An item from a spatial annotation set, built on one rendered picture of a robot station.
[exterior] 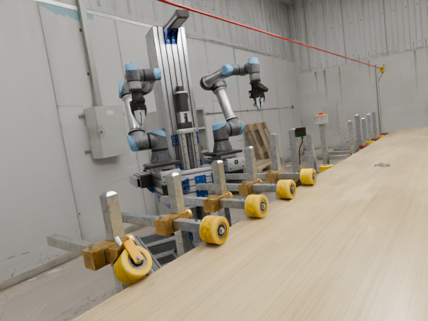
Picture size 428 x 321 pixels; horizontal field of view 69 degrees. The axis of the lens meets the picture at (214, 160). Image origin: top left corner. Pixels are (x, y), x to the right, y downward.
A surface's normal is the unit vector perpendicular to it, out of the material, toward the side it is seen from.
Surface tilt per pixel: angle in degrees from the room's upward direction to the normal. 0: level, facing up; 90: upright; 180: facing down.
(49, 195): 90
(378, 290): 0
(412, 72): 90
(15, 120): 90
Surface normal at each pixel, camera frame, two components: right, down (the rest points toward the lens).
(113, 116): 0.81, -0.05
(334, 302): -0.14, -0.98
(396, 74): -0.57, 0.17
